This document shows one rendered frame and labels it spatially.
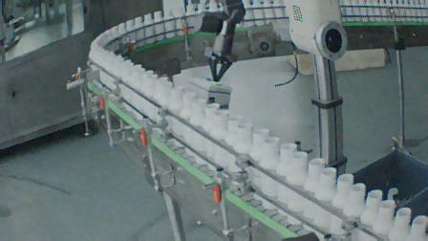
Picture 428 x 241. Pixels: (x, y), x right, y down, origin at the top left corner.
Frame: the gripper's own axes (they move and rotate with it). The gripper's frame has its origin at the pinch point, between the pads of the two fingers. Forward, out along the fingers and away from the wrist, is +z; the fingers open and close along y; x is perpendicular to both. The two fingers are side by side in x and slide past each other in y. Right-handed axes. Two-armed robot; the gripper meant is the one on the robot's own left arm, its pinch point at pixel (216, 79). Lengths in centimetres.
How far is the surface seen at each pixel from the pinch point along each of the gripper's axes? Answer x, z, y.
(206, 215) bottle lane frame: -12.8, 31.9, 32.8
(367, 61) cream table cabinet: 322, -5, -277
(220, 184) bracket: -25, 14, 57
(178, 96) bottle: -17.7, 3.9, 13.1
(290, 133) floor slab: 170, 58, -191
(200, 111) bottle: -18.3, 4.4, 28.5
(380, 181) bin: 34, 15, 56
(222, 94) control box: 0.7, 3.6, 3.9
